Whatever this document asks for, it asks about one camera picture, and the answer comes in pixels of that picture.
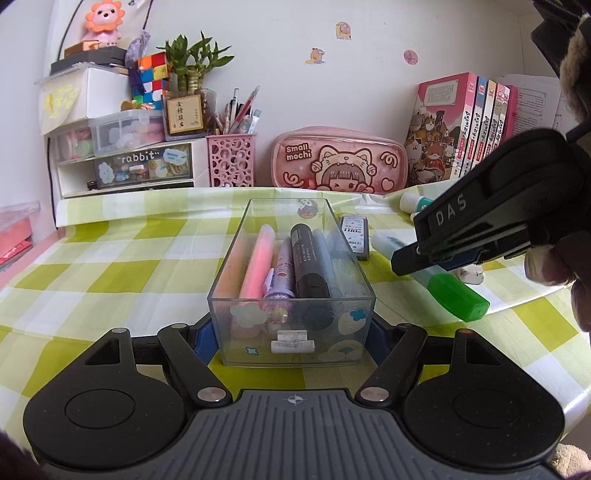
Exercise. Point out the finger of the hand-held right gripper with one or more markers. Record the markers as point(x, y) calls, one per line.
point(411, 261)
point(461, 261)

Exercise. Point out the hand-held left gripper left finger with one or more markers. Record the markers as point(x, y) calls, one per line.
point(205, 341)

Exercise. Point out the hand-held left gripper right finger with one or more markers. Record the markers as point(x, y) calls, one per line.
point(381, 339)

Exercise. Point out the white eraser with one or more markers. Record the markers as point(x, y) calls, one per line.
point(472, 276)

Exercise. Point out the clear plastic organizer box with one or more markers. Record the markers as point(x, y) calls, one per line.
point(240, 341)

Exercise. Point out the green cap highlighter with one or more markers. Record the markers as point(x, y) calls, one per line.
point(457, 297)

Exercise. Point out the white green glue stick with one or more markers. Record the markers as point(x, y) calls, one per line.
point(413, 201)

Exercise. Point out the black pencil lead case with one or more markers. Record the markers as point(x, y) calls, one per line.
point(355, 237)

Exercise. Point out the grey-blue pen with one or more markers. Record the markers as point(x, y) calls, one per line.
point(323, 258)

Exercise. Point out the pink highlighter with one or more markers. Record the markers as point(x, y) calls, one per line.
point(258, 263)

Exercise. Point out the purple multicolour pen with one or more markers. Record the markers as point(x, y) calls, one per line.
point(282, 272)

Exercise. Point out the black marker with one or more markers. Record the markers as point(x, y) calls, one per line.
point(307, 263)

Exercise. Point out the person's right forearm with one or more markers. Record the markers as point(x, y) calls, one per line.
point(579, 74)

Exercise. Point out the person's right hand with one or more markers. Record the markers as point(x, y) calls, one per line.
point(549, 267)

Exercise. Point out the pink spine book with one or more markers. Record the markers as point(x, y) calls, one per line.
point(490, 120)
point(501, 120)
point(480, 120)

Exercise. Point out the pink book slipcase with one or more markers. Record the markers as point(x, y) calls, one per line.
point(512, 115)

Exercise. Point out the printed paper sheets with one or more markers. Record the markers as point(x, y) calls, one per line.
point(535, 101)

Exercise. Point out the cat cover book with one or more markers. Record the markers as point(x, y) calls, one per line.
point(429, 138)

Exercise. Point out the green checkered tablecloth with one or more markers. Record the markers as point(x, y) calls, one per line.
point(115, 277)

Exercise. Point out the pink cartoon pencil case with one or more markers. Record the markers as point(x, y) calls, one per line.
point(332, 161)

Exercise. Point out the pink perforated pen holder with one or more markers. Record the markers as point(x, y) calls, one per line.
point(231, 161)

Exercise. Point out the white drawer unit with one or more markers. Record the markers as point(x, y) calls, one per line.
point(74, 177)

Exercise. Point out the red book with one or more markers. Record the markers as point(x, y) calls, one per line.
point(14, 240)

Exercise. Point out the clear plastic bin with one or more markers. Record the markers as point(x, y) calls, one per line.
point(27, 207)

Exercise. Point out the clear storage box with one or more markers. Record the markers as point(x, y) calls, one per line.
point(120, 134)

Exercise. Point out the dark purple fabric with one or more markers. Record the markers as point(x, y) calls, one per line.
point(14, 461)

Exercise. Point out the brown calligraphy plaque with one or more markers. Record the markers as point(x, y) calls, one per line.
point(184, 115)

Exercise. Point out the beige fluffy fabric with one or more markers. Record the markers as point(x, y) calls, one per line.
point(572, 461)

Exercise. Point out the bunch of pens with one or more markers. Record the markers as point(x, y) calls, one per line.
point(235, 115)

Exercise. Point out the clear glass vase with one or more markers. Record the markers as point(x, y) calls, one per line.
point(210, 106)

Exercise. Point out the small brown toy figure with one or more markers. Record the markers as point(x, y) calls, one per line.
point(138, 105)

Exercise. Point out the white storage box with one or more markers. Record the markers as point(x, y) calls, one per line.
point(108, 92)

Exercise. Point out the green bamboo plant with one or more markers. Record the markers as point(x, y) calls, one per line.
point(194, 60)

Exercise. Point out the purple hanging ornament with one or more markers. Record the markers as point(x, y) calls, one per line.
point(137, 48)

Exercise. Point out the black flat case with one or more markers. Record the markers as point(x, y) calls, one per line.
point(92, 57)

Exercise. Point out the brown wooden block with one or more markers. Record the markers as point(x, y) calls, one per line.
point(83, 47)

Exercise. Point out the pink lion toy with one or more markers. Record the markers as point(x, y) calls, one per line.
point(104, 23)

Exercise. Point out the pink round wall sticker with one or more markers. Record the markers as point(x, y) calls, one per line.
point(410, 57)

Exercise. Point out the duck wall sticker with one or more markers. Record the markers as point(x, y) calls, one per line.
point(314, 56)

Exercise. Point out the small cartoon wall sticker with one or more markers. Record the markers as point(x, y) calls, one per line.
point(343, 30)

